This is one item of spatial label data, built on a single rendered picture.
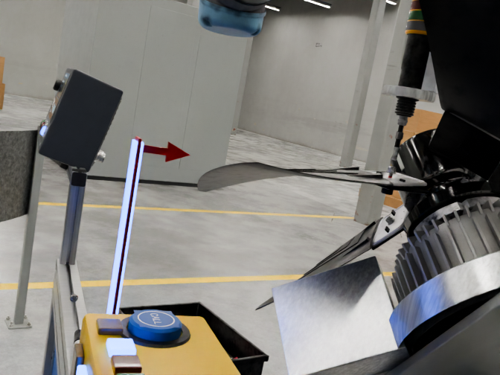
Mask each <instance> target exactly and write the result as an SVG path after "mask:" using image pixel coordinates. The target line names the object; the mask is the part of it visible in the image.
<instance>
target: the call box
mask: <svg viewBox="0 0 500 375"><path fill-rule="evenodd" d="M130 316H131V315H124V314H96V313H89V314H86V315H85V316H84V318H83V322H82V327H81V333H80V343H81V344H83V352H84V356H85V359H84V364H83V365H85V366H86V370H87V375H114V374H113V370H112V365H111V362H110V361H111V357H110V356H109V353H108V350H107V346H106V341H107V339H132V340H133V342H134V345H135V349H136V355H138V358H139V360H140V363H141V366H142V373H143V374H144V375H241V374H240V372H239V371H238V370H237V368H236V367H235V365H234V363H233V362H232V361H231V359H230V357H229V356H228V354H227V353H226V352H225V350H224V348H223V347H222V345H221V344H220V342H219V340H218V339H217V337H216V336H215V335H214V333H213V331H212V330H211V328H210V327H209V325H208V323H207V322H206V320H205V319H204V318H203V317H200V316H180V315H176V317H177V318H179V320H180V321H181V322H182V330H181V335H180V337H179V338H178V339H175V340H172V341H168V342H153V341H148V340H145V339H140V338H138V337H136V336H134V335H132V334H131V333H130V332H129V331H128V324H129V317H130ZM98 318H114V319H120V320H121V323H122V326H123V329H124V331H123V333H122V335H121V336H111V335H98V333H97V327H96V320H97V319H98Z"/></svg>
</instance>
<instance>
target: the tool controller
mask: <svg viewBox="0 0 500 375"><path fill-rule="evenodd" d="M53 89H54V90H55V91H57V93H56V95H55V97H56V96H57V99H56V100H55V97H54V100H55V103H54V105H53V102H54V100H53V102H52V104H51V107H52V105H53V108H52V110H51V107H50V109H49V111H48V113H49V112H50V110H51V113H50V115H49V116H48V114H47V116H46V119H47V124H48V125H47V126H48V128H47V130H46V133H45V135H44V137H42V135H41V131H40V132H39V135H38V150H39V154H40V155H42V156H45V157H48V158H51V159H53V160H55V161H58V162H59V163H61V164H60V167H61V168H63V169H66V170H67V169H68V166H72V167H77V169H80V167H81V168H85V169H86V171H87V172H89V171H90V170H91V167H92V166H93V164H94V163H95V161H99V162H100V163H103V161H104V159H105V157H106V154H105V153H103V151H102V150H100V148H101V146H102V143H103V141H104V140H105V137H106V135H107V132H108V130H109V127H110V125H112V120H114V116H115V115H116V112H117V109H118V107H119V104H120V103H121V101H122V100H121V99H122V96H123V93H124V92H123V91H122V90H121V89H119V88H117V87H114V86H112V85H110V84H108V83H105V82H103V81H102V80H99V79H97V78H95V77H93V76H91V75H88V74H86V73H84V72H82V71H79V70H77V69H75V68H67V69H66V71H65V74H64V76H63V79H62V80H59V79H57V80H56V82H55V84H54V87H53Z"/></svg>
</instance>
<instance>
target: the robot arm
mask: <svg viewBox="0 0 500 375"><path fill-rule="evenodd" d="M270 1H271V0H199V14H198V21H199V24H200V25H201V26H202V27H203V28H204V29H206V30H208V31H212V32H214V33H220V34H223V35H227V36H238V37H253V36H256V35H258V34H259V33H260V31H261V28H262V24H263V18H264V16H265V15H266V10H265V9H266V4H267V3H268V2H270Z"/></svg>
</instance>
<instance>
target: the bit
mask: <svg viewBox="0 0 500 375"><path fill-rule="evenodd" d="M403 128H404V126H402V125H399V128H398V132H396V135H395V138H396V142H395V145H394V151H393V155H392V159H391V160H395V161H396V160H397V156H398V152H399V148H400V142H401V140H402V139H403V135H404V133H403Z"/></svg>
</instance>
